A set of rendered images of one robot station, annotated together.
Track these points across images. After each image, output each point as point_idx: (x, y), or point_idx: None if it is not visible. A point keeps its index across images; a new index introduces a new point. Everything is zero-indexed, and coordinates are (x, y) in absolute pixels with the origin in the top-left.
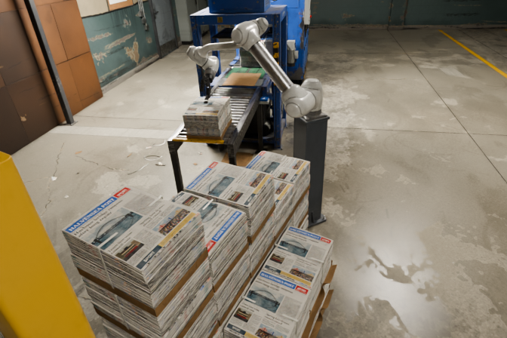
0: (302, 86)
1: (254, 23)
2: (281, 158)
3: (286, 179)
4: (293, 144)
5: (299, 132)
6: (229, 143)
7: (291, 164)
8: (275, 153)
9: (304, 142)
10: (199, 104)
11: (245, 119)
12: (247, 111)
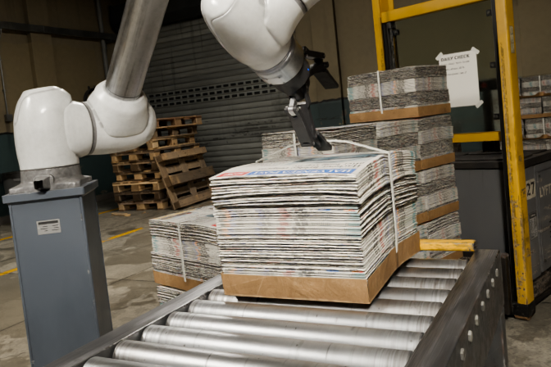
0: (70, 100)
1: None
2: (193, 219)
3: None
4: (93, 288)
5: (93, 228)
6: None
7: (187, 215)
8: (193, 224)
9: (99, 244)
10: (351, 155)
11: (157, 306)
12: (95, 346)
